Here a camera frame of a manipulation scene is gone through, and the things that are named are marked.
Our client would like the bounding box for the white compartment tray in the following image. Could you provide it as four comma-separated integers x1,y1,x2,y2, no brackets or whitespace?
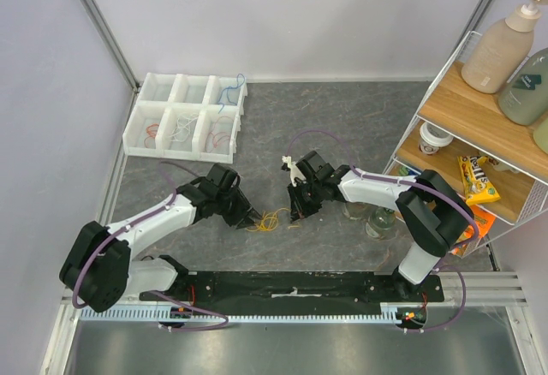
122,73,247,164

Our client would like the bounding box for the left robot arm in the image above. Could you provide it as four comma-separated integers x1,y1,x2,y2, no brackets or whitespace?
59,164,260,313

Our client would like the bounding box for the yellow thin cable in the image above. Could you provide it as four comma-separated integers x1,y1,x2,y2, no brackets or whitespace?
246,207,301,234

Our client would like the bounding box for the red thin cable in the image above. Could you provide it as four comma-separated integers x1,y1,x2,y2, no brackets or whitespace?
203,114,235,152

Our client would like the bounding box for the glass bottle green cap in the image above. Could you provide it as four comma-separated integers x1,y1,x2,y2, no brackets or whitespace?
365,206,396,241
342,203,372,221

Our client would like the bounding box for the green soap bottle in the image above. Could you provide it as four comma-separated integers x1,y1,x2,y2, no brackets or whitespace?
497,49,547,126

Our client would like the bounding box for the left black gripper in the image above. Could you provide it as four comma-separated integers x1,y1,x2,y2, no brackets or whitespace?
215,185,261,229

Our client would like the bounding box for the blue snack box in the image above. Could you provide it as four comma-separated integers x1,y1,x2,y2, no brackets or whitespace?
398,166,420,176

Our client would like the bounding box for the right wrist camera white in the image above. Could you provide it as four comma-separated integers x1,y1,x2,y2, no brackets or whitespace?
282,156,306,187

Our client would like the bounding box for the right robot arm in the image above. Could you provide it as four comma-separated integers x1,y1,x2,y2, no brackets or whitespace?
282,151,477,301

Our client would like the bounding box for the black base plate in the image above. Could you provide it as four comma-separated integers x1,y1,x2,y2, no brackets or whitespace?
165,271,444,315

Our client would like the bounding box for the white wire shelf rack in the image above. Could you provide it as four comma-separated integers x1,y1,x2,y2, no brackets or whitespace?
384,31,547,249

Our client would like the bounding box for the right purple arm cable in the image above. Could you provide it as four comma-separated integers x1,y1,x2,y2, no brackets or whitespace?
285,129,477,331

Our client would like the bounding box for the white cable duct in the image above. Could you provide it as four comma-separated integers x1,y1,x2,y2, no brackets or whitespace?
80,303,403,324

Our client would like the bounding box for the white yogurt cup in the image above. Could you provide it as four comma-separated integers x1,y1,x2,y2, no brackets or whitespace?
419,122,454,155

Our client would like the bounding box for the beige pump bottle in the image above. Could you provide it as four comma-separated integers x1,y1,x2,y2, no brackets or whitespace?
461,0,547,94

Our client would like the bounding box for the yellow candy bag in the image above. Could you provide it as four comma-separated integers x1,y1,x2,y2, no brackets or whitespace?
457,155,501,206

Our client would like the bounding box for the orange snack box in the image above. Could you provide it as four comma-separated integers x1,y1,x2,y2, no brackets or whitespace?
451,205,497,258

